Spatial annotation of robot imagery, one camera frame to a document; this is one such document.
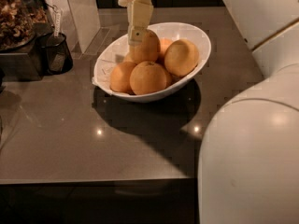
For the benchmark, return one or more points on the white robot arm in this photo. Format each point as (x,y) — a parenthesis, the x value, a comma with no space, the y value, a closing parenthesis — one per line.
(249,158)

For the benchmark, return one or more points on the white paper bowl liner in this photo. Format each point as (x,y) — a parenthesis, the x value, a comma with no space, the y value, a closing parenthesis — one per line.
(112,55)

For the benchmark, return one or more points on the white oval bowl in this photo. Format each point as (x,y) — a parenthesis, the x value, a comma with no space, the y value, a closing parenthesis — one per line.
(175,31)

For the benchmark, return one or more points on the small hidden orange left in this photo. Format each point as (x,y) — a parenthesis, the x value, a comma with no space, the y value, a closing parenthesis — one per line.
(127,58)

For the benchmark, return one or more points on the clear acrylic sign stand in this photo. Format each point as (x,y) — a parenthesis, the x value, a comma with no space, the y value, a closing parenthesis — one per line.
(80,21)

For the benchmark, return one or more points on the white tag utensil in cup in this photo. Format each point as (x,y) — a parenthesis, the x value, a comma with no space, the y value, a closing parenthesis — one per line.
(57,20)

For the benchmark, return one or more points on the black mesh cup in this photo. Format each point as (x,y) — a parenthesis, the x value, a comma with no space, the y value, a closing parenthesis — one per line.
(55,53)

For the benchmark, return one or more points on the dark tray base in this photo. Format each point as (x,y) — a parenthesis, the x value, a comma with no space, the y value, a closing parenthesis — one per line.
(22,64)

